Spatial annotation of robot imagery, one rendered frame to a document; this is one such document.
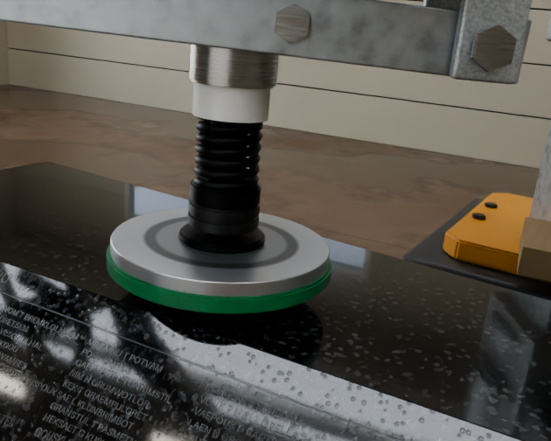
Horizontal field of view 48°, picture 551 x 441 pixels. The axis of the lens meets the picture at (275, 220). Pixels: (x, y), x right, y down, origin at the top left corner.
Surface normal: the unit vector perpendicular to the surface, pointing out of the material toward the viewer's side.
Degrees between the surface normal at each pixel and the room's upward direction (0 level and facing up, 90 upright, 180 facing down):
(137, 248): 0
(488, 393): 0
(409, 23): 90
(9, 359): 45
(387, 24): 90
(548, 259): 90
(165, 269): 0
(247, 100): 90
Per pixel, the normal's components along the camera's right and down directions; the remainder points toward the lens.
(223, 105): -0.14, 0.29
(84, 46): -0.40, 0.24
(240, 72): 0.25, 0.32
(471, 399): 0.09, -0.95
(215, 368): -0.25, -0.51
